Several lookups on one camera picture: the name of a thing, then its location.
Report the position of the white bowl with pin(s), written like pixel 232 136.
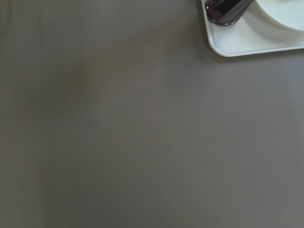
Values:
pixel 286 13

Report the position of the cream serving tray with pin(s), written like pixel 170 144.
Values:
pixel 254 33

